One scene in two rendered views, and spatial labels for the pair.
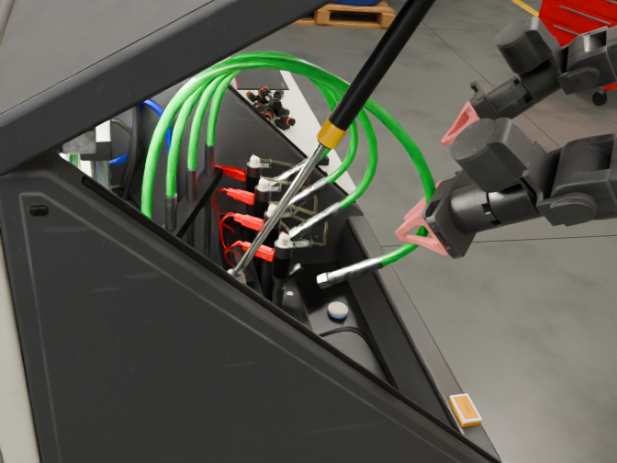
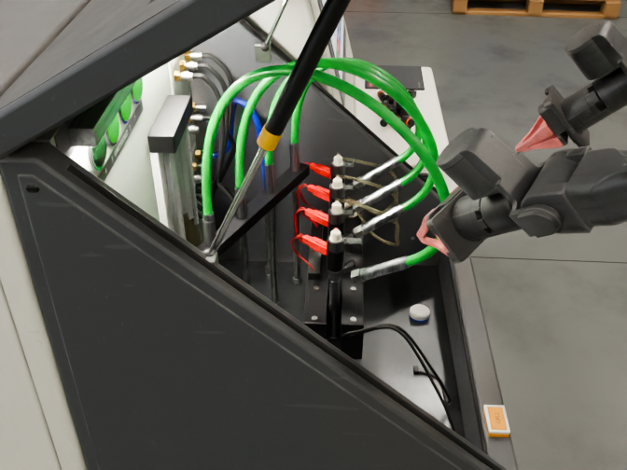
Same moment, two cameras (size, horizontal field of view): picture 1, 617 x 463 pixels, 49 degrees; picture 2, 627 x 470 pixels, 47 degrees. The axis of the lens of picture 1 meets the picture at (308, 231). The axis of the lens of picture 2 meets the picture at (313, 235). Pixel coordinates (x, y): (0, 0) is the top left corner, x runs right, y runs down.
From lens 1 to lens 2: 28 cm
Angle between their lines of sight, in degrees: 17
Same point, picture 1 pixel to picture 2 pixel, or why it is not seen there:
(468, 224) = (466, 230)
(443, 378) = (487, 387)
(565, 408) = not seen: outside the picture
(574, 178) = (537, 190)
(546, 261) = not seen: outside the picture
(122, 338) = (110, 297)
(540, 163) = (520, 173)
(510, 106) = (582, 114)
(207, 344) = (181, 311)
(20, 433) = (44, 365)
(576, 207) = (537, 218)
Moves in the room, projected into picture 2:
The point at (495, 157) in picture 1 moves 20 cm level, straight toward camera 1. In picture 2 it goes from (470, 165) to (367, 255)
